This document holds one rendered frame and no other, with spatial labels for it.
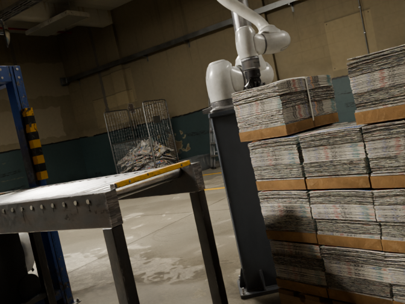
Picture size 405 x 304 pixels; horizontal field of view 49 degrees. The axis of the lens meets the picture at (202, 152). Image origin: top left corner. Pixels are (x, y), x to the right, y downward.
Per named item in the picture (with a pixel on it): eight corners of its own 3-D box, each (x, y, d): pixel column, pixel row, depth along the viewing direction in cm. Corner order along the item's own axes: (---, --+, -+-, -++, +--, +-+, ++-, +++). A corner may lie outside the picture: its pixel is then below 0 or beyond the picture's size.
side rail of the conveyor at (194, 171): (206, 189, 192) (200, 161, 191) (199, 192, 188) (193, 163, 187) (25, 208, 269) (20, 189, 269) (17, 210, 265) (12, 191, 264)
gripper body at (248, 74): (251, 69, 214) (254, 88, 215) (263, 67, 219) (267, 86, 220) (240, 72, 220) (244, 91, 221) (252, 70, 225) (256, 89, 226)
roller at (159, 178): (182, 179, 193) (185, 169, 191) (100, 208, 155) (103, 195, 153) (173, 174, 195) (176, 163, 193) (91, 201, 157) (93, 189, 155)
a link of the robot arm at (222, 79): (205, 104, 251) (197, 66, 250) (234, 99, 258) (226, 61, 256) (217, 101, 236) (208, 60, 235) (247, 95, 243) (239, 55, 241)
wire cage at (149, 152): (182, 173, 1004) (166, 98, 994) (158, 181, 936) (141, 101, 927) (143, 178, 1074) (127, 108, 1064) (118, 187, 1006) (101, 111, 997)
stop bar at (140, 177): (191, 164, 185) (190, 159, 185) (116, 188, 150) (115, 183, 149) (185, 165, 187) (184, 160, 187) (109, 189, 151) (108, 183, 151)
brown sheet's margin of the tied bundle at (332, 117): (291, 128, 231) (290, 120, 231) (339, 121, 209) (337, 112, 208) (270, 133, 221) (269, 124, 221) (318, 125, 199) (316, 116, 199)
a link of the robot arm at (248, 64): (262, 55, 218) (264, 67, 219) (249, 60, 226) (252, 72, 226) (249, 57, 213) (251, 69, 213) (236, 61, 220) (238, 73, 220)
